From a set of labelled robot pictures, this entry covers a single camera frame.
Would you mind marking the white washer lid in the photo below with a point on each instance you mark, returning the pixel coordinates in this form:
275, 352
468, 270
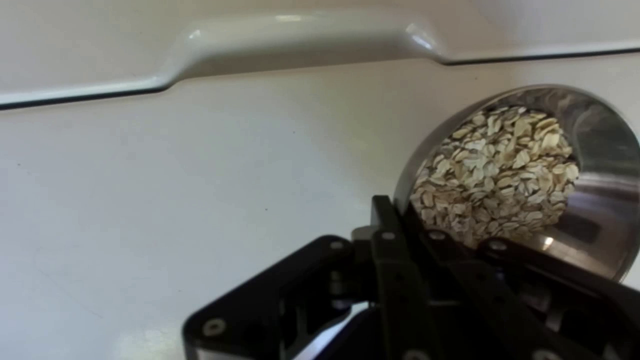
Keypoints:
166, 200

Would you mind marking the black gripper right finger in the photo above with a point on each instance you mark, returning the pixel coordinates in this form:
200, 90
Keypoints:
532, 313

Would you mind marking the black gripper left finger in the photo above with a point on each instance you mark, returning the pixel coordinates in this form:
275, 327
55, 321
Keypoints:
393, 287

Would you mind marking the oats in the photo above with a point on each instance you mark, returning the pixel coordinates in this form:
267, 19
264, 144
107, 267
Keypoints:
496, 172

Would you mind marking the silver metal bowl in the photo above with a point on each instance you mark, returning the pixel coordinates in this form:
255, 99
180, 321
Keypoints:
601, 172

